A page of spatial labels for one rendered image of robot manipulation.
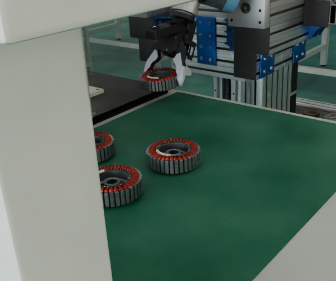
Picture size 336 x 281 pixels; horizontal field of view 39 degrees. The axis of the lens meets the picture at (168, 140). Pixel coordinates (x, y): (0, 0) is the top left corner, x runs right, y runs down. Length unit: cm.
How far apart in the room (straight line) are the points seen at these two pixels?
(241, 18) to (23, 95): 138
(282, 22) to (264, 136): 60
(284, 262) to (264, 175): 27
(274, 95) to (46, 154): 188
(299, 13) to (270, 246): 111
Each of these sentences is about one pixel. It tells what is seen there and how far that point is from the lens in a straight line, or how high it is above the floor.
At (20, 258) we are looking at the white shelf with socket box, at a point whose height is 105.
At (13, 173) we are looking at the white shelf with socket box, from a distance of 23.
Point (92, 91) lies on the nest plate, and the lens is 141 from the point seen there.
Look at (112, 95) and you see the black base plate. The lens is 140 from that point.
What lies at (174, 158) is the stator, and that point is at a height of 79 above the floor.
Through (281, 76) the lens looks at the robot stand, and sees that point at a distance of 211.
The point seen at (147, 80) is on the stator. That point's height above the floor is 83.
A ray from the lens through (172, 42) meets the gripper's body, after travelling 135.
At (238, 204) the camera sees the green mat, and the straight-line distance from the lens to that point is 86.
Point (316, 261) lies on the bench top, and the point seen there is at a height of 75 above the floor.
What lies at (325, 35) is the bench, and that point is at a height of 27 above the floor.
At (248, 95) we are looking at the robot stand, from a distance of 201.
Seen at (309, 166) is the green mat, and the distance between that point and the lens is 100.
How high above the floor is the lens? 120
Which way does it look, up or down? 24 degrees down
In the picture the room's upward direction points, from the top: 3 degrees counter-clockwise
